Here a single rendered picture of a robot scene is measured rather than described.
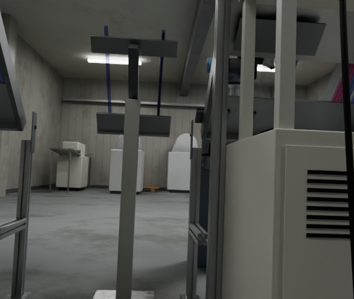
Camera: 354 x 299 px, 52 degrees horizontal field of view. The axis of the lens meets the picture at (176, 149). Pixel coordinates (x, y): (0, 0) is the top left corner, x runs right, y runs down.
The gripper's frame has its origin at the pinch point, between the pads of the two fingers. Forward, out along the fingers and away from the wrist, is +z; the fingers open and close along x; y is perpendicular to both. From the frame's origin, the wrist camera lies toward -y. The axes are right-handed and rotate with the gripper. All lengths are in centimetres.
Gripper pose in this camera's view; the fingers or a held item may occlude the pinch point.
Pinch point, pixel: (261, 68)
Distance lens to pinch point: 154.3
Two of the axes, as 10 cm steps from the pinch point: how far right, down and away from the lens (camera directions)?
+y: 0.8, -8.7, -4.9
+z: 0.5, 4.9, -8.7
